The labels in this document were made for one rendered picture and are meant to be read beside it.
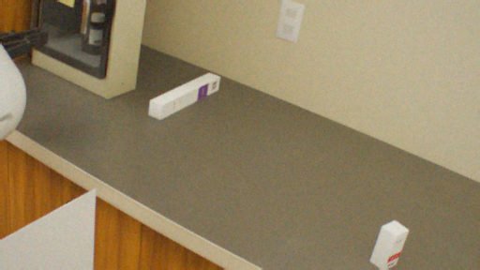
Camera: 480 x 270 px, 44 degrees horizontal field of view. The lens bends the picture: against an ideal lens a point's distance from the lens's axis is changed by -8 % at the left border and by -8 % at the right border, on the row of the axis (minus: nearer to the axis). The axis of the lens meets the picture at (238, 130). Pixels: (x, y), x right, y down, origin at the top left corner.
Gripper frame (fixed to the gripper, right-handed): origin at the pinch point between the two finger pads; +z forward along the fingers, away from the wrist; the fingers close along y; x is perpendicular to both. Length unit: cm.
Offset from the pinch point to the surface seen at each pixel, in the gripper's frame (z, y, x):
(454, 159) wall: 67, -87, 17
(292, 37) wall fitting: 66, -33, 2
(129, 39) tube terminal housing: 29.6, -4.8, 5.2
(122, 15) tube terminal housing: 25.5, -4.7, -2.2
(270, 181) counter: 22, -56, 20
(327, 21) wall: 67, -41, -6
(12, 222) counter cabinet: -4, 2, 52
